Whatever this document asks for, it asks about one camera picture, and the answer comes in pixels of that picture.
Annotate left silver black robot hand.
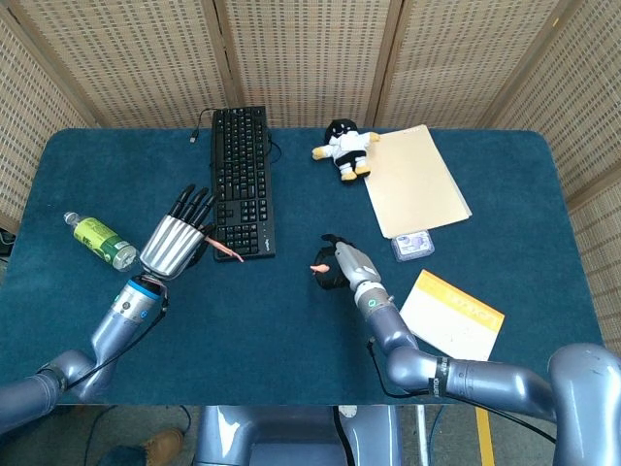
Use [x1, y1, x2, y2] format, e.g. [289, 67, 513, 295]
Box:
[139, 183, 217, 282]

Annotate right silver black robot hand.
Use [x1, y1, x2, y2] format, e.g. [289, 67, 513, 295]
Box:
[310, 233, 382, 292]

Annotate small clear plastic box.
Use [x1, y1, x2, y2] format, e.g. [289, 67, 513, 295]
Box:
[391, 231, 436, 263]

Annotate clear bottle green label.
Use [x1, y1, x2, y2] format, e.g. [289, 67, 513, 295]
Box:
[63, 211, 142, 273]

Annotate beige manila folder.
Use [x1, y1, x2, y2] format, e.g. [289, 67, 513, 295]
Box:
[362, 124, 474, 240]

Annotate black computer keyboard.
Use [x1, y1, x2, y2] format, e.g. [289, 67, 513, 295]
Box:
[209, 106, 277, 262]

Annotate blue table mat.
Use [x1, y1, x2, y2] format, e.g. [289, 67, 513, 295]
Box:
[0, 127, 613, 407]

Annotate yellow white booklet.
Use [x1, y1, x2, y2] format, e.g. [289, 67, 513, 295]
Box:
[398, 269, 506, 363]

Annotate black white plush doll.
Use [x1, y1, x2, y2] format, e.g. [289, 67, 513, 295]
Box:
[310, 118, 382, 183]

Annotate grey robot torso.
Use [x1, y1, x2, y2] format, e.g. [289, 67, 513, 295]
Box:
[192, 405, 404, 466]

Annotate white table leg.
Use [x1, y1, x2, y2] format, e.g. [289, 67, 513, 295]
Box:
[415, 405, 431, 466]

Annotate woven folding screen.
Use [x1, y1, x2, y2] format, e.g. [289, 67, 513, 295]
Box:
[0, 0, 621, 350]

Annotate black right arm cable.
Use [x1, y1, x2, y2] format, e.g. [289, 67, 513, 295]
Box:
[365, 338, 441, 400]

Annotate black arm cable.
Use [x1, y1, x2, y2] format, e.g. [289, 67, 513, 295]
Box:
[365, 338, 441, 400]
[67, 295, 170, 389]

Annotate black keyboard usb cable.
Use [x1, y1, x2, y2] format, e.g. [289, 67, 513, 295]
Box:
[189, 108, 283, 166]

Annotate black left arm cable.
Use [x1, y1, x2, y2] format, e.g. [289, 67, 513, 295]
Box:
[67, 295, 170, 389]

